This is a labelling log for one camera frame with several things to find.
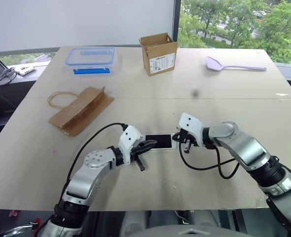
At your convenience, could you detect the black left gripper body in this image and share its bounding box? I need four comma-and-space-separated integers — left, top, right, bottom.
130, 143, 146, 161

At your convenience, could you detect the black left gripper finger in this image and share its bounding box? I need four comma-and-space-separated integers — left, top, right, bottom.
137, 139, 159, 154
134, 157, 146, 173

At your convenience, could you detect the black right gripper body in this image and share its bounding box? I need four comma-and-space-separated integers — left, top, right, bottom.
179, 128, 198, 148

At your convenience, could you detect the white smartphone black screen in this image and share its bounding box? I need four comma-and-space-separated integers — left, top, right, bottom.
145, 133, 179, 151

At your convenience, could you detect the flat brown paper bag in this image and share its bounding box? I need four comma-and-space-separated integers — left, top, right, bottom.
47, 85, 115, 138

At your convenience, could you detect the open brown cardboard box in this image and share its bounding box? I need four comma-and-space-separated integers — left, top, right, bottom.
139, 33, 179, 77

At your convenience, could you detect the lilac plastic rice paddle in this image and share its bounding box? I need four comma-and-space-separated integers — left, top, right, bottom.
205, 56, 267, 73

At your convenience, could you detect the grey rounded robot torso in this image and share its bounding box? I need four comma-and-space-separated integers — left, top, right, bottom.
122, 209, 237, 237

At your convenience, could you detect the clear container with blue lid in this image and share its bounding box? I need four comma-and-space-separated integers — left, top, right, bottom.
63, 46, 118, 77

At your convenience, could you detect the white power strip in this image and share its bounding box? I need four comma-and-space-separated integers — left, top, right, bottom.
14, 64, 37, 76

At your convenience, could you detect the white window blind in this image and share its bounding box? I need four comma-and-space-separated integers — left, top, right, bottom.
0, 0, 176, 54

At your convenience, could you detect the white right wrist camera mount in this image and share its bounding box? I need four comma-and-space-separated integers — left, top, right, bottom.
178, 112, 205, 147

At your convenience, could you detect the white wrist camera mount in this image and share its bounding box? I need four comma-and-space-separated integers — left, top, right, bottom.
117, 125, 144, 165
178, 112, 205, 147

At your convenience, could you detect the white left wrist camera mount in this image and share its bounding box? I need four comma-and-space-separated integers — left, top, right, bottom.
117, 125, 144, 165

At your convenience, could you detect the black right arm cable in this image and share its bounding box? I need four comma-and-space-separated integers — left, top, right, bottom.
179, 140, 241, 180

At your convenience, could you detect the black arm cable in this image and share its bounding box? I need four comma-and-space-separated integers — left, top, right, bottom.
60, 122, 127, 198
179, 140, 241, 180

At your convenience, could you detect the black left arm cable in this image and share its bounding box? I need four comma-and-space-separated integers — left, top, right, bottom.
60, 122, 127, 198

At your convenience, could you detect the dark window frame post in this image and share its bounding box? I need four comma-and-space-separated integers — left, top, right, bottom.
173, 0, 182, 42

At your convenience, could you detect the dark tangled cable bundle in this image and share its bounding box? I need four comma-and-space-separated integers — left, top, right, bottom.
0, 67, 17, 86

